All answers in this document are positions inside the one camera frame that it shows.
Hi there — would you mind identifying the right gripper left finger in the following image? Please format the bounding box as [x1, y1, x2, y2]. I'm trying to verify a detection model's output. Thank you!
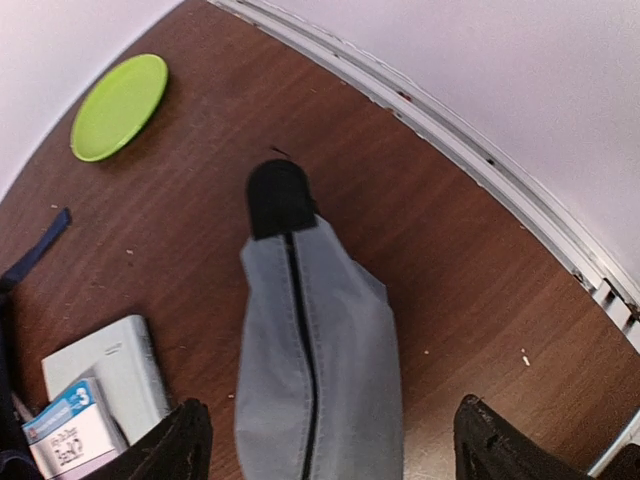
[97, 398, 213, 479]

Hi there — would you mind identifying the grey hardcover book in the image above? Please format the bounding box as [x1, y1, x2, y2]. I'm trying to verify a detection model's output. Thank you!
[41, 314, 171, 445]

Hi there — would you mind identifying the green plate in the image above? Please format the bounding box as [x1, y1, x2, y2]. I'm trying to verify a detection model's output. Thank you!
[70, 53, 169, 163]

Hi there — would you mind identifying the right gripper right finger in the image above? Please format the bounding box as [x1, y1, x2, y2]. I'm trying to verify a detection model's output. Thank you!
[454, 394, 589, 480]

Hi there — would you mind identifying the navy blue backpack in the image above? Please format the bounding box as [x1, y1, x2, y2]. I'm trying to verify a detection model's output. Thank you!
[1, 208, 72, 479]

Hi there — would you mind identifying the grey zip pouch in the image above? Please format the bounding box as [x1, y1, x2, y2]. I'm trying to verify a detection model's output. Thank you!
[235, 159, 404, 479]

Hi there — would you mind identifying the dog picture book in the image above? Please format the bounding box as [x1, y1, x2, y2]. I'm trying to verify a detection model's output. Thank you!
[22, 376, 128, 479]

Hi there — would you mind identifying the front aluminium rail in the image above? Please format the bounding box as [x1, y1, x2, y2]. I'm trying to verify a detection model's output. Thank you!
[209, 0, 640, 480]

